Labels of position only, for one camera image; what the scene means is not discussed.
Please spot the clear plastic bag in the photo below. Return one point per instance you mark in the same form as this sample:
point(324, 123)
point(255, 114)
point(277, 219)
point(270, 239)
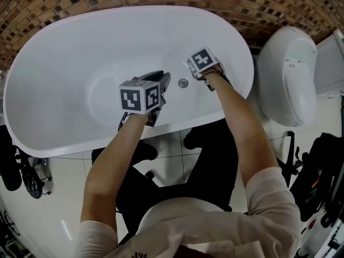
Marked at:
point(2, 79)

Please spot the white toilet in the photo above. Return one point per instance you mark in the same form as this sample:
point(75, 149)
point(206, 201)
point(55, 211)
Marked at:
point(285, 85)

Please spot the white cabinet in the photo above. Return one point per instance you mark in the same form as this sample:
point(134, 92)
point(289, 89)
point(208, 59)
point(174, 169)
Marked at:
point(330, 63)

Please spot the black office chair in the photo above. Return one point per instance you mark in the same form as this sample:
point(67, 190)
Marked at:
point(9, 165)

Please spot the person's black trousers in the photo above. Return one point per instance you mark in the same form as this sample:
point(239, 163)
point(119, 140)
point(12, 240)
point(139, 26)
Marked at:
point(215, 165)

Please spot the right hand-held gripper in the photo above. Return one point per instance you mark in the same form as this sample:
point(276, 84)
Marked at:
point(201, 60)

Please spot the person's right forearm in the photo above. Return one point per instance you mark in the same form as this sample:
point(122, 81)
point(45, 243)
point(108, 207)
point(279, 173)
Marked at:
point(242, 122)

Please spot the person's left black shoe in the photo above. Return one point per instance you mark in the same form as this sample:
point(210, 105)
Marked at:
point(149, 150)

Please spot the chrome bathtub drain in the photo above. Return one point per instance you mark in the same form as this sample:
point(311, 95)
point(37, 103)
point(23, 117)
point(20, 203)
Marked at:
point(183, 82)

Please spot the black round mesh stool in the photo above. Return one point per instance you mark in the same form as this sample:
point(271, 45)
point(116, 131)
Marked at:
point(31, 183)

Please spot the white oval bathtub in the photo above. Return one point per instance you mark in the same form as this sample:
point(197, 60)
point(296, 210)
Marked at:
point(80, 63)

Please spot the person's right black shoe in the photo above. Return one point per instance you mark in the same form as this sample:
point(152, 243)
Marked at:
point(193, 138)

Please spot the person's white shirt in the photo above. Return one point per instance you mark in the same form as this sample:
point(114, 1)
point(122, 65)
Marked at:
point(201, 224)

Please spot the person's left forearm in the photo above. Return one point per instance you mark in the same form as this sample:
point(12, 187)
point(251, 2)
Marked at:
point(107, 171)

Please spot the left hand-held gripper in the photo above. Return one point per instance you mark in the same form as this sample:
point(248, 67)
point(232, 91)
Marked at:
point(130, 98)

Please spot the person's black shoe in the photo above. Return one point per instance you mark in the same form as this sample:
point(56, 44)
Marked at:
point(193, 138)
point(149, 150)

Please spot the black star base chair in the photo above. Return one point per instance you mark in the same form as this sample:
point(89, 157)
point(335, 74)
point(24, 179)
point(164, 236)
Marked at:
point(290, 160)

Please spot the black bag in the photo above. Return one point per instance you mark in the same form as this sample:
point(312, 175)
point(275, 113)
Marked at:
point(317, 197)

